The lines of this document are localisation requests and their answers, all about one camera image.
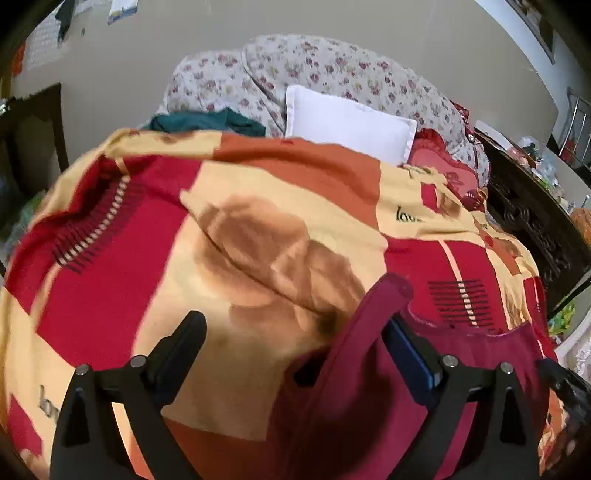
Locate dark hanging cloth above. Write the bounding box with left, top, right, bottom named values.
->
left=55, top=0, right=77, bottom=43

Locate dark carved wooden headboard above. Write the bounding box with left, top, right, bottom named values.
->
left=475, top=129, right=591, bottom=319

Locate white wall calendar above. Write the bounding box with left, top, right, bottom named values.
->
left=25, top=14, right=63, bottom=70

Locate red orange printed blanket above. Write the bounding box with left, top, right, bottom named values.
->
left=0, top=127, right=573, bottom=480

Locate wall poster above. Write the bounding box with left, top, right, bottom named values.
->
left=108, top=0, right=139, bottom=26

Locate white pillow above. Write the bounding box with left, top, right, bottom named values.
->
left=284, top=85, right=419, bottom=167

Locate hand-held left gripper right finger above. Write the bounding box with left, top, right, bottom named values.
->
left=384, top=316, right=541, bottom=480

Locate red ruffled pillow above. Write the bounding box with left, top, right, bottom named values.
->
left=406, top=127, right=488, bottom=213

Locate metal rack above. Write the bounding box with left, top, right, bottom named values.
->
left=551, top=88, right=591, bottom=168

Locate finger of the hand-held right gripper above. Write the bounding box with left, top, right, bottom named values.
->
left=538, top=357, right=591, bottom=416

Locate teal cloth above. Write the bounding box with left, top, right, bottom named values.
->
left=143, top=107, right=266, bottom=138

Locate floral quilt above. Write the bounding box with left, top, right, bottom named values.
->
left=161, top=34, right=490, bottom=185

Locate framed wall picture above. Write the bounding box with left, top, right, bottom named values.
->
left=505, top=0, right=556, bottom=65

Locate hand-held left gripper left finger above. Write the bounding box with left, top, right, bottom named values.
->
left=51, top=310, right=208, bottom=480

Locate maroon sweater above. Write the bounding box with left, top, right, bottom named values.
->
left=265, top=272, right=561, bottom=480

